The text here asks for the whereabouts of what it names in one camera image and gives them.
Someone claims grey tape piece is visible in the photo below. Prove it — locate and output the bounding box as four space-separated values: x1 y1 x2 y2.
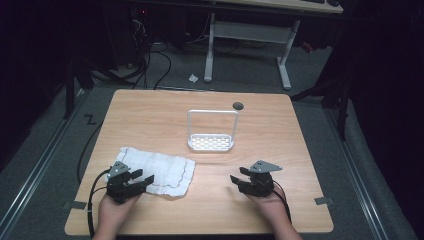
62 200 88 211
313 196 335 206

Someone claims white plastic rack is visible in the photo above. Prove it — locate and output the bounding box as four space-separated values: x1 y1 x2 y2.
186 109 240 153

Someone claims thin black floor cable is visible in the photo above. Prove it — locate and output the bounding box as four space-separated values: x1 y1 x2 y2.
76 120 105 185

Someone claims dark computer tower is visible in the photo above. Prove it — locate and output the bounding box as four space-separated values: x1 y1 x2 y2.
105 4 153 69

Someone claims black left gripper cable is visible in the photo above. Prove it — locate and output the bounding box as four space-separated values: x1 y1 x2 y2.
86 169 112 240

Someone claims person's left hand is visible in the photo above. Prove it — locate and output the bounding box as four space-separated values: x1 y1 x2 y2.
98 193 141 232

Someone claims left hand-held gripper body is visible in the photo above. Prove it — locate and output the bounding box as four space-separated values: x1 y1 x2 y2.
105 160 148 205

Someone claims white-legged wooden desk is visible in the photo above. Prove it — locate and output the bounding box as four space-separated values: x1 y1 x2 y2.
202 0 345 91

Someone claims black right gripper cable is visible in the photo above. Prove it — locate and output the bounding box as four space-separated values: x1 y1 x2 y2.
273 180 293 224

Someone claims white cloth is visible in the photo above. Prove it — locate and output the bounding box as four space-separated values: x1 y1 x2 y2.
105 146 197 198

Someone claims black metal stand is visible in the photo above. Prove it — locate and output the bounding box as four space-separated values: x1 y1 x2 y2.
62 58 96 120
290 74 352 142

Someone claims bundle of black floor cables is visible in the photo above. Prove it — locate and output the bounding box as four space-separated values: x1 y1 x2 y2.
91 18 173 91

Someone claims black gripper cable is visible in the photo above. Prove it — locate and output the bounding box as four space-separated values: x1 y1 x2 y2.
86 169 112 240
273 180 293 224

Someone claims metal floor rail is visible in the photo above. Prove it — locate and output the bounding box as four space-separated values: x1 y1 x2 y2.
324 107 390 240
0 89 88 233

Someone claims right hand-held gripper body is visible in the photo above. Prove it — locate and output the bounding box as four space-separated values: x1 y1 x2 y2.
238 160 283 198

